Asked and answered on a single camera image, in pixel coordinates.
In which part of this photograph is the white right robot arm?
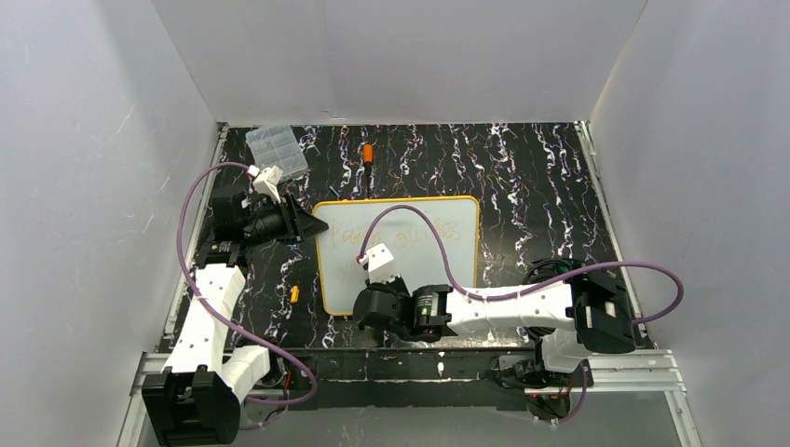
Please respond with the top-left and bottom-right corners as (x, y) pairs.
(352, 269), (636, 373)

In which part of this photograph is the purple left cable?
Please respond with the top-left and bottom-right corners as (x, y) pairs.
(176, 162), (319, 431)

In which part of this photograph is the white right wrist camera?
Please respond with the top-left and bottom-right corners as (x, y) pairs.
(357, 243), (401, 284)

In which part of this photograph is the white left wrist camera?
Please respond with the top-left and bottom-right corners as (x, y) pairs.
(247, 165), (283, 204)

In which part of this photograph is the orange handled screwdriver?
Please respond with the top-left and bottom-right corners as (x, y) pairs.
(362, 143), (374, 199)

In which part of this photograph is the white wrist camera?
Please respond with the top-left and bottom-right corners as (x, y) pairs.
(357, 243), (401, 284)
(247, 165), (283, 204)

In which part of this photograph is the aluminium frame rail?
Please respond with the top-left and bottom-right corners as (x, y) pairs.
(126, 348), (689, 447)

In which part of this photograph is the clear plastic organizer box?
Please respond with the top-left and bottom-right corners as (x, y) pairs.
(245, 125), (308, 183)

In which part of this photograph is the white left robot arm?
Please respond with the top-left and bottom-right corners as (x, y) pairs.
(142, 186), (329, 446)

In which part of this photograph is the yellow framed whiteboard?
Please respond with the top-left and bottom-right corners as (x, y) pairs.
(313, 196), (481, 317)

